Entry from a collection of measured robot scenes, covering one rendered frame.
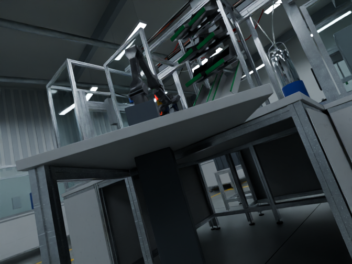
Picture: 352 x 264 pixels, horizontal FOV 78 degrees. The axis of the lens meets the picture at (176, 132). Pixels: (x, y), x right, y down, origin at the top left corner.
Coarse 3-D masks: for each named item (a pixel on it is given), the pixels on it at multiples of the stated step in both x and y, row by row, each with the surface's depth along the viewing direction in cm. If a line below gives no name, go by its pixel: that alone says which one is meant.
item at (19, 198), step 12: (12, 168) 482; (0, 180) 462; (12, 180) 474; (24, 180) 488; (0, 192) 455; (12, 192) 467; (24, 192) 480; (60, 192) 525; (0, 204) 449; (12, 204) 461; (24, 204) 473; (0, 216) 442
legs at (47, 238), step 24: (48, 168) 60; (72, 168) 73; (144, 168) 92; (168, 168) 91; (48, 192) 57; (144, 192) 90; (168, 192) 89; (48, 216) 56; (168, 216) 87; (48, 240) 55; (144, 240) 130; (168, 240) 86; (192, 240) 85
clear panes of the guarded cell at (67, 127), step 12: (60, 84) 209; (60, 96) 210; (72, 96) 194; (96, 96) 269; (108, 96) 283; (60, 108) 211; (72, 108) 195; (60, 120) 211; (72, 120) 196; (96, 120) 257; (108, 120) 269; (60, 132) 212; (72, 132) 196; (96, 132) 251; (108, 132) 264; (60, 144) 213
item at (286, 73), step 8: (272, 56) 176; (280, 56) 171; (288, 56) 171; (280, 64) 171; (288, 64) 169; (280, 72) 172; (288, 72) 168; (296, 72) 169; (280, 80) 174; (288, 80) 168; (296, 80) 166
